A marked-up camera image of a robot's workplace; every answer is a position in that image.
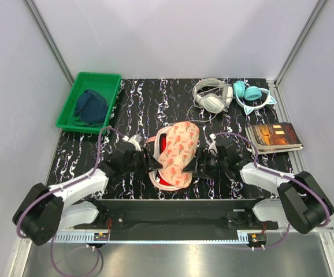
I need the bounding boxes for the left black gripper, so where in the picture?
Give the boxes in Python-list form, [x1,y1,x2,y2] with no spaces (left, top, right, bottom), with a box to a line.
[122,147,162,175]

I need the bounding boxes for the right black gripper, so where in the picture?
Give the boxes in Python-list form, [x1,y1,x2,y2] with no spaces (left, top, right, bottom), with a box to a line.
[183,147,228,179]

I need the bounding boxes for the red bra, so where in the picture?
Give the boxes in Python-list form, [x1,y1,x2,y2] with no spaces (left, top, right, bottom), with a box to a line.
[159,134,171,186]

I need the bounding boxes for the pink mesh laundry bag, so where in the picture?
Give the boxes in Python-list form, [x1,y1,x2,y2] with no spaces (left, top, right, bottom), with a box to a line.
[145,121,199,192]

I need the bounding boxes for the navy blue bra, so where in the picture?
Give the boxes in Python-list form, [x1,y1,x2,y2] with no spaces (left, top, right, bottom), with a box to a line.
[73,89,109,126]

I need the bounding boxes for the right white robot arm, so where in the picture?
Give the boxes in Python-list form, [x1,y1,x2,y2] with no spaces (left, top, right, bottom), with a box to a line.
[183,143,334,234]

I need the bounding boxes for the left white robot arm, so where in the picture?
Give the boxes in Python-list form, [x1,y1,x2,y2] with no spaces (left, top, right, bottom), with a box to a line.
[12,143,162,246]

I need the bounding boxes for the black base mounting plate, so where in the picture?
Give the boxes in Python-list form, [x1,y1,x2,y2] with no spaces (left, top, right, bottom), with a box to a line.
[75,199,278,230]

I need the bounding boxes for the white over-ear headphones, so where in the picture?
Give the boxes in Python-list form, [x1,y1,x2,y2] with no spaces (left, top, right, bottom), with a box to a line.
[192,78,233,114]

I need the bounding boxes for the dark hardcover book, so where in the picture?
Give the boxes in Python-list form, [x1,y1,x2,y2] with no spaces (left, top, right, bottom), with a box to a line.
[245,122,303,154]

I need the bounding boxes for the green plastic bin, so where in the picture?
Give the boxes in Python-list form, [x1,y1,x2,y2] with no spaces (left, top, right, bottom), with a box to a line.
[56,72,121,134]

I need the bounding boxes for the teal cat-ear headphones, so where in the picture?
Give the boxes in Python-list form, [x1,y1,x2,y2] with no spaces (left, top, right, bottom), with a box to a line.
[232,80,277,115]

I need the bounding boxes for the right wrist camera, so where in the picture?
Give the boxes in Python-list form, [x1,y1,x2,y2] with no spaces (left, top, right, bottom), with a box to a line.
[208,133,218,155]

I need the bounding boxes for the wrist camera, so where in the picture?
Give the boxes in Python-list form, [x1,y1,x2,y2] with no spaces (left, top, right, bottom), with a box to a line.
[208,133,218,155]
[123,134,142,151]

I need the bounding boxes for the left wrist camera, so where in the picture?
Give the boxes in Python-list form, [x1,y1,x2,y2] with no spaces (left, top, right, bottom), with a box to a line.
[123,134,142,151]

